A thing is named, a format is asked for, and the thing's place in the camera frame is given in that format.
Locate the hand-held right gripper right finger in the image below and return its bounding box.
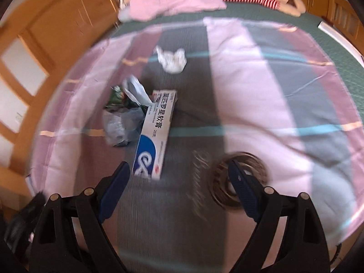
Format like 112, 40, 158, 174
227, 159, 332, 273

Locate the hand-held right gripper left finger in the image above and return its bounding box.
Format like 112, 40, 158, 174
28, 161, 131, 273

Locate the white and blue medicine box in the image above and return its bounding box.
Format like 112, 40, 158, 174
132, 89, 178, 180

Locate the grey clear plastic bag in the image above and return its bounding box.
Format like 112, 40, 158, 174
103, 106, 145, 147

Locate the dark green plastic wrapper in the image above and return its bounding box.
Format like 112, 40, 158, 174
105, 85, 148, 114

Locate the pink grey patchwork blanket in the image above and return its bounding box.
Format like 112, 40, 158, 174
30, 17, 361, 251

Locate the white crumpled plastic bag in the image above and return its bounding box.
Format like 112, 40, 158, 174
123, 75, 152, 107

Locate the crumpled white tissue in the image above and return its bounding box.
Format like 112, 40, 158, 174
154, 45, 188, 73

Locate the wooden wardrobe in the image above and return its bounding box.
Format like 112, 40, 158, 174
0, 0, 121, 214

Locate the green bed mat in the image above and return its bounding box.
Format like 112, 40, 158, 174
109, 1, 364, 114

